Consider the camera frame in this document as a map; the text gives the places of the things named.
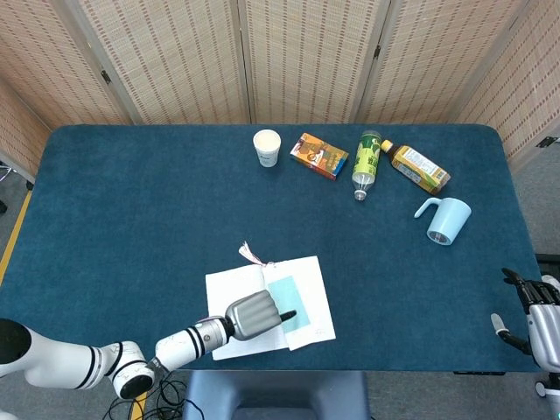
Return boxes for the black floor cables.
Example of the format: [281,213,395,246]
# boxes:
[107,378,193,420]

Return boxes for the white paper cup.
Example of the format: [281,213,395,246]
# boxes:
[252,129,282,168]

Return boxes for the orange cardboard snack box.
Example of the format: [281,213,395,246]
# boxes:
[289,132,350,181]

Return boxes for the woven bamboo folding screen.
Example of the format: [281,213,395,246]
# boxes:
[0,0,560,185]

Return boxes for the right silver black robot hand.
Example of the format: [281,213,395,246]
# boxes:
[489,267,560,373]

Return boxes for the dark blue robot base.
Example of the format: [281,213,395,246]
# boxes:
[182,370,371,420]

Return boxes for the light blue plastic mug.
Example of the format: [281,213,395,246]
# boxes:
[414,197,473,247]

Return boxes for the light blue tasselled bookmark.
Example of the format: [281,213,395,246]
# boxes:
[238,241,314,347]

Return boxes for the clear green-label plastic bottle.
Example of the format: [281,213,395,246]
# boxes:
[352,129,381,202]

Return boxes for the dark blue table cloth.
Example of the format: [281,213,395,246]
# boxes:
[0,123,542,373]

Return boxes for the white lined notebook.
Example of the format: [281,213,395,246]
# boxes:
[205,255,337,361]

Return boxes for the yellow-label tea bottle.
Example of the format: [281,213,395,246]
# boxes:
[380,139,452,196]

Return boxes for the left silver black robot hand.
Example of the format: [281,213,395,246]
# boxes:
[223,289,298,342]

